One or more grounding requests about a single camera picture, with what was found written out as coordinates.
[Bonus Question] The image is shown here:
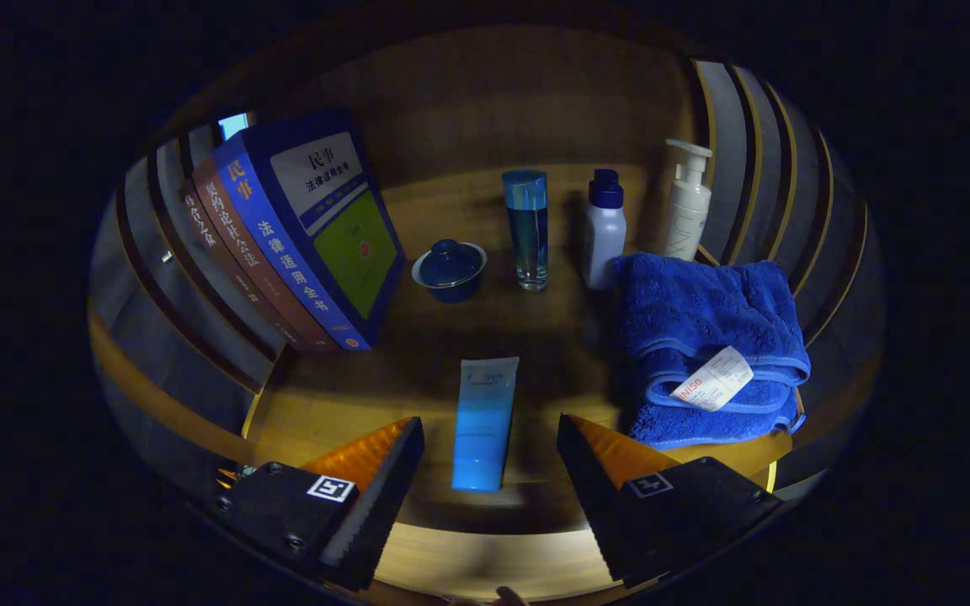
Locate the dark blue lidded teacup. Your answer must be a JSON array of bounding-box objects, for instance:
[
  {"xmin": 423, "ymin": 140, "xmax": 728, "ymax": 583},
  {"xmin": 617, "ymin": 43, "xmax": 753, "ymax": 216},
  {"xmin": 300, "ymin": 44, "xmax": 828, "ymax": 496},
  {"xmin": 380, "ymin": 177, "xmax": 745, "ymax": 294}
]
[{"xmin": 412, "ymin": 238, "xmax": 488, "ymax": 304}]

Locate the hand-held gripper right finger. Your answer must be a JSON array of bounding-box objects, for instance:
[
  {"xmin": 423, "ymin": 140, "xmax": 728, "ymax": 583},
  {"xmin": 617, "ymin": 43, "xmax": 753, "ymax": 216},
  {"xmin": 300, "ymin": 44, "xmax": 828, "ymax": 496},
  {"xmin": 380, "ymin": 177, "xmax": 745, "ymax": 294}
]
[{"xmin": 557, "ymin": 413, "xmax": 782, "ymax": 587}]

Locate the white pump bottle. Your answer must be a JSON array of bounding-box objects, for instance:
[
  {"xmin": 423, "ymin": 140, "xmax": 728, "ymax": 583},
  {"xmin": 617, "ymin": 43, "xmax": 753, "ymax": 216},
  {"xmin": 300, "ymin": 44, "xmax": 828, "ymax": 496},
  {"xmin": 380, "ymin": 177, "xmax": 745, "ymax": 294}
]
[{"xmin": 664, "ymin": 138, "xmax": 715, "ymax": 262}]

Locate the folded blue towel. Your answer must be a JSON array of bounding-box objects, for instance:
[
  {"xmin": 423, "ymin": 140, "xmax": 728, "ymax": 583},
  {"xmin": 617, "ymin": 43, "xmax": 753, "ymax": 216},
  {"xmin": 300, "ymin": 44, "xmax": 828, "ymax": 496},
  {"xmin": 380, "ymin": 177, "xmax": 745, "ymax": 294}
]
[{"xmin": 614, "ymin": 252, "xmax": 813, "ymax": 449}]

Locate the light blue cosmetic tube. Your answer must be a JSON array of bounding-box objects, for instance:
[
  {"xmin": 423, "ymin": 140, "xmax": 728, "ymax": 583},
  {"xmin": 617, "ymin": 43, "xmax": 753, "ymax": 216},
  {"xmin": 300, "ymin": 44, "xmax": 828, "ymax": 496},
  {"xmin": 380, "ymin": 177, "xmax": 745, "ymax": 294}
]
[{"xmin": 451, "ymin": 357, "xmax": 520, "ymax": 492}]

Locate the wooden cabinet with shelf top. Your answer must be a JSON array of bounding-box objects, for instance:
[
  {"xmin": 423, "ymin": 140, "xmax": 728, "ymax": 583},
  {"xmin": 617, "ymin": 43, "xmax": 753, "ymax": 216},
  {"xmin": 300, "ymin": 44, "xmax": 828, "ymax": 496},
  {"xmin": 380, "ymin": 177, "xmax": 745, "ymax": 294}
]
[{"xmin": 88, "ymin": 25, "xmax": 887, "ymax": 603}]

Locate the thick blue book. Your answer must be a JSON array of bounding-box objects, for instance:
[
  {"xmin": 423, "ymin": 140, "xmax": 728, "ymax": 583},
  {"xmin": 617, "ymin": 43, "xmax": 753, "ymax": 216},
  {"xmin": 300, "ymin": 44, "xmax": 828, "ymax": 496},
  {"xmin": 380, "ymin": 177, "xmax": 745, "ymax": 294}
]
[{"xmin": 214, "ymin": 109, "xmax": 408, "ymax": 351}]

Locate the clear bottle with teal cap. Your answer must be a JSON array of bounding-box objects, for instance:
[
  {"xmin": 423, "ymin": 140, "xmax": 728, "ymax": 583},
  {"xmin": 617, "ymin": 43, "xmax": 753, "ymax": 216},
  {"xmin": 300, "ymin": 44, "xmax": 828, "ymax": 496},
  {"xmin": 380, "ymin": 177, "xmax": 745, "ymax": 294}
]
[{"xmin": 502, "ymin": 169, "xmax": 550, "ymax": 293}]

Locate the dark brown book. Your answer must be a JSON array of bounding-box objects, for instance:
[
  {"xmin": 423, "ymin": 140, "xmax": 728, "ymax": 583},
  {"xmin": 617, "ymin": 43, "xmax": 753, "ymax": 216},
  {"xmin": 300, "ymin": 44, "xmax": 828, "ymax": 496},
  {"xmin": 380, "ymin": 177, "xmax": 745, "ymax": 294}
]
[{"xmin": 179, "ymin": 181, "xmax": 301, "ymax": 350}]

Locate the reddish brown book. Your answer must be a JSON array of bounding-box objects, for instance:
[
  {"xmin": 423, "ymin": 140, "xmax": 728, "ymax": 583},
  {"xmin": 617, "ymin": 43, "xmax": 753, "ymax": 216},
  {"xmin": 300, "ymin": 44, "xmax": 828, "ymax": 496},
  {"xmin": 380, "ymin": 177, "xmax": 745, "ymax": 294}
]
[{"xmin": 192, "ymin": 158, "xmax": 338, "ymax": 353}]

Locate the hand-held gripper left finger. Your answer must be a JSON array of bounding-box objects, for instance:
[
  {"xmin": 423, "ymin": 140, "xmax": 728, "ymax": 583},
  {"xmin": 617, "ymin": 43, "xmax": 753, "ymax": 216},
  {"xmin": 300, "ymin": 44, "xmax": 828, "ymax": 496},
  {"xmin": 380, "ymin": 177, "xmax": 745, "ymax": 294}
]
[{"xmin": 216, "ymin": 417, "xmax": 425, "ymax": 592}]

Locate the wooden countertop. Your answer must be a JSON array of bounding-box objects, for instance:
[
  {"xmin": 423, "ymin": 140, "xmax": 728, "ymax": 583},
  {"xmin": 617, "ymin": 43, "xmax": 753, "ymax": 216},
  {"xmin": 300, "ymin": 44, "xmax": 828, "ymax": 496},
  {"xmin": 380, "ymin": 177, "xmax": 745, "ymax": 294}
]
[{"xmin": 241, "ymin": 164, "xmax": 797, "ymax": 540}]

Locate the white bottle with blue cap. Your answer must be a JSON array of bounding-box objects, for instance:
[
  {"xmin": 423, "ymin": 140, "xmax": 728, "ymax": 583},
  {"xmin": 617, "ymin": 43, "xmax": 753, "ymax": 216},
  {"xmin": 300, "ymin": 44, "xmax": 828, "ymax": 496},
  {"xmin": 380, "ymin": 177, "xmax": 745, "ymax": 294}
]
[{"xmin": 583, "ymin": 169, "xmax": 627, "ymax": 292}]

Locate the wooden drawer with dark knob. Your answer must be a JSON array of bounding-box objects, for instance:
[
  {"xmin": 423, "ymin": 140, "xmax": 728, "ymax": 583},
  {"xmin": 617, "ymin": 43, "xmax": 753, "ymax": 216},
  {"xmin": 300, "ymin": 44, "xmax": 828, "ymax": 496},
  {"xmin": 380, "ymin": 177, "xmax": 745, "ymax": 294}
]
[{"xmin": 367, "ymin": 522, "xmax": 621, "ymax": 603}]

